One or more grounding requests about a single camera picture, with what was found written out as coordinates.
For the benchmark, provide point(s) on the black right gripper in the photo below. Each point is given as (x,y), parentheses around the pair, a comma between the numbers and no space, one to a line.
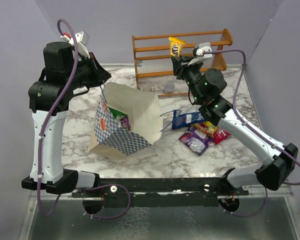
(176,64)

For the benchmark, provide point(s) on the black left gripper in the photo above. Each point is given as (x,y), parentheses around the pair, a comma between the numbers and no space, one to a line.
(100,75)

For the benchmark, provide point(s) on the yellow brown candy packet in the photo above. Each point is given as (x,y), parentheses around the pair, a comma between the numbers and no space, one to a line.
(175,46)

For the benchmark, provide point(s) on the dark blue snack packet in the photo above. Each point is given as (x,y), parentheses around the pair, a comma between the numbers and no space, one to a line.
(182,120)

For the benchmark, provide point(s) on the checkered paper bag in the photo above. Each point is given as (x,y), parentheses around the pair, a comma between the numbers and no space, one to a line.
(145,115)

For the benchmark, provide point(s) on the orange candy packet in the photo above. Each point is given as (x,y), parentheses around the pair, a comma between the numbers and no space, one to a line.
(206,128)

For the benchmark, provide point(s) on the purple snack packet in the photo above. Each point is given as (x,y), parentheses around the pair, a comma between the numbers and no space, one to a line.
(196,141)

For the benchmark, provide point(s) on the pink real chips bag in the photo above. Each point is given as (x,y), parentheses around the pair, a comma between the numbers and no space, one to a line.
(220,135)

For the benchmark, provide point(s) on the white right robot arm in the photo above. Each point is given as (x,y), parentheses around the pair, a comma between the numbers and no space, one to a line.
(275,164)

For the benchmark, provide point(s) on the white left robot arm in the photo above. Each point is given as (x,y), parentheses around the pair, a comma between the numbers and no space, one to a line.
(49,105)

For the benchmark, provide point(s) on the small clear plastic cup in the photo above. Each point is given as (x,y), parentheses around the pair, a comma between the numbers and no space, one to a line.
(169,87)

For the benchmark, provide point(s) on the orange wooden rack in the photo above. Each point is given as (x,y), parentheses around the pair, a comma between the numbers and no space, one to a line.
(159,60)

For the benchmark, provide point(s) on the green snack packet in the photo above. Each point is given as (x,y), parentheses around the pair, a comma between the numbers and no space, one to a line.
(117,114)

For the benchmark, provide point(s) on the small purple candy packet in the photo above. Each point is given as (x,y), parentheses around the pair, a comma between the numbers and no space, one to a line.
(125,123)

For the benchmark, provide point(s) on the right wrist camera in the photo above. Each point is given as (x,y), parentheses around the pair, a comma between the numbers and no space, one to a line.
(201,53)

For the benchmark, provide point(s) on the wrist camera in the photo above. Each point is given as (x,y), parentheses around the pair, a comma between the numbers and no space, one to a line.
(201,53)
(82,39)

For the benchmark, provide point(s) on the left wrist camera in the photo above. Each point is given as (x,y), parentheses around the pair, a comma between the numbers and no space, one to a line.
(82,39)

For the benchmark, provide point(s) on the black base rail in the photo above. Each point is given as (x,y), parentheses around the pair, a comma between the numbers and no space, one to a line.
(158,192)

